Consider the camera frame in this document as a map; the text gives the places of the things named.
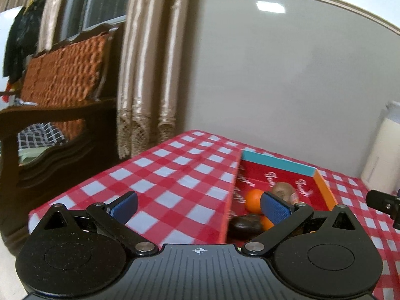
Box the large orange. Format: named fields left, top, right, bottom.
left=244, top=189, right=264, bottom=215

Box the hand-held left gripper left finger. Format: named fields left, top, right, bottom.
left=29, top=190, right=157, bottom=257

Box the brown kiwi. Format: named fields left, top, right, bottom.
left=270, top=182, right=297, bottom=201

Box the orange quilted sofa cushion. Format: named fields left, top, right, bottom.
left=19, top=33, right=111, bottom=140

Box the hanging black clothing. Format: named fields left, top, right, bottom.
left=3, top=0, right=48, bottom=79

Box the red white checkered tablecloth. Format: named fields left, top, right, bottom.
left=28, top=129, right=400, bottom=300

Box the beige satin curtain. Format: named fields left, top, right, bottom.
left=116, top=0, right=192, bottom=161

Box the colourful cardboard box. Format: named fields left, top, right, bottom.
left=224, top=149, right=339, bottom=245

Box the light green cloth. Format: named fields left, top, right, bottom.
left=17, top=147, right=48, bottom=165

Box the dark purple passion fruit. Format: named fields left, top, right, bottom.
left=230, top=214, right=262, bottom=240

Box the dark wooden sofa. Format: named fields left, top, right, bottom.
left=0, top=22, right=126, bottom=257

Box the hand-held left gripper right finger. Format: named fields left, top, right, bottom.
left=241, top=191, right=364, bottom=256

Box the window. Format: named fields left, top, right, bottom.
left=59, top=0, right=136, bottom=40

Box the white thermos jug grey lid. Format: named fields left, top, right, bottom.
left=361, top=100, right=400, bottom=192

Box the dark blue checkered cloth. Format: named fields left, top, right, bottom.
left=17, top=122, right=68, bottom=149

